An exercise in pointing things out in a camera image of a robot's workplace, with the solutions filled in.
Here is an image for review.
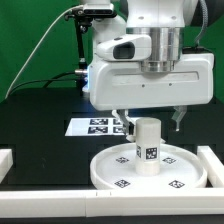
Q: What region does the white fence bar front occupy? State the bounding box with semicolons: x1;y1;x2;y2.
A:
0;188;224;218

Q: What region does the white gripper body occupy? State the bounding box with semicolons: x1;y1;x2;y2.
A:
89;53;214;110

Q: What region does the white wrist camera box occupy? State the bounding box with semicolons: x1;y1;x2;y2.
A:
96;34;152;61

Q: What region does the white fence bar left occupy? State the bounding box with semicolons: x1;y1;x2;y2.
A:
0;149;13;183

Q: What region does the white fence bar right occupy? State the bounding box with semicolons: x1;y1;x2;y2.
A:
197;146;224;188

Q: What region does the paper sheet with markers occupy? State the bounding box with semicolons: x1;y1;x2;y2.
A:
65;117;124;137

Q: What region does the white round table top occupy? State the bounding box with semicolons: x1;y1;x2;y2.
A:
90;143;207;192

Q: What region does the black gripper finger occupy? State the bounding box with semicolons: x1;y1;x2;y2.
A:
172;106;187;131
116;110;134;135

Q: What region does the black camera on stand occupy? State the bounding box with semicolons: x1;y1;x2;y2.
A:
64;3;117;89

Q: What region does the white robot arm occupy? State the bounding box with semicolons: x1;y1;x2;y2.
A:
82;0;224;135

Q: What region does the white cross table base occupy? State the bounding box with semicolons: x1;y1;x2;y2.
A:
112;109;136;142

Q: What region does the grey camera cable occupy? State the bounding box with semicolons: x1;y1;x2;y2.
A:
4;4;84;100

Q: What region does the white fence bar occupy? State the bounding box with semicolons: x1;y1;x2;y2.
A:
197;146;224;188
0;188;224;218
0;149;13;183

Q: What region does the black cable at base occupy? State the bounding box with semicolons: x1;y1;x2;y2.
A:
9;70;84;89

